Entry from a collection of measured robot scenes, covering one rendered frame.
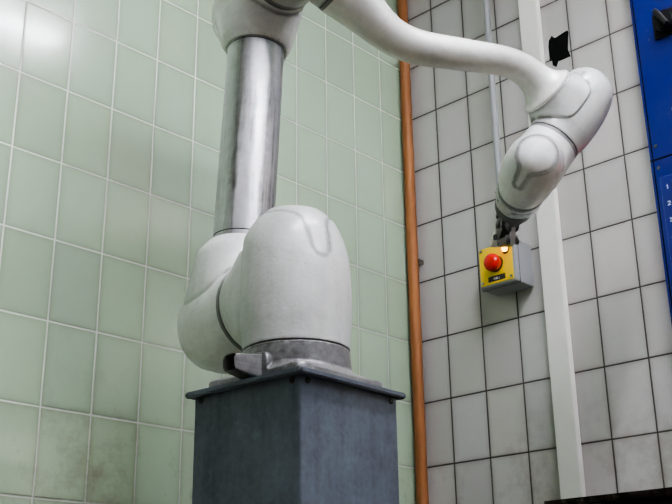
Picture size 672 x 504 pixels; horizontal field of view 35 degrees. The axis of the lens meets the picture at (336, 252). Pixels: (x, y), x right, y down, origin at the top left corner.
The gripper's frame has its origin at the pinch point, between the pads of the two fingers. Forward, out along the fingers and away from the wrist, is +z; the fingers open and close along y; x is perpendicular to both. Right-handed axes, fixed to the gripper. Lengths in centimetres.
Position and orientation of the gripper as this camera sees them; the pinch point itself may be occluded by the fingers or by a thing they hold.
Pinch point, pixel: (499, 238)
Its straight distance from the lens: 223.0
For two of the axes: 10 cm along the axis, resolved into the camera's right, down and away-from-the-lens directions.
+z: -0.2, 3.5, 9.4
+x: 10.0, -0.1, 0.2
